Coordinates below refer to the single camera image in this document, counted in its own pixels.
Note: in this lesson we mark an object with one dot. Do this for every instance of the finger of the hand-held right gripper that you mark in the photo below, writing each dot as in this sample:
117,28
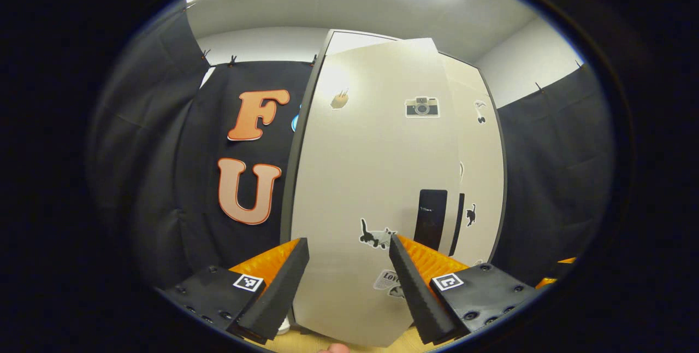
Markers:
549,282

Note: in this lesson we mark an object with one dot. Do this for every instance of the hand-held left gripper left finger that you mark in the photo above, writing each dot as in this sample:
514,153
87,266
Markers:
276,298

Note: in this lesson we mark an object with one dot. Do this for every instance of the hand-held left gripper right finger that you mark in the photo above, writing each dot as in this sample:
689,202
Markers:
415,298

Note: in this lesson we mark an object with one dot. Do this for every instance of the white shoe cabinet door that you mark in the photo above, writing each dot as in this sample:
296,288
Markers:
371,167
483,167

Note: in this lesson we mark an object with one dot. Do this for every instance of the white shoe cabinet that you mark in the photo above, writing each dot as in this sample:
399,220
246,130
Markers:
297,167

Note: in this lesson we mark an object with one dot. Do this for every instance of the black backdrop cloth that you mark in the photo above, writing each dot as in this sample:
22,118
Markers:
164,178

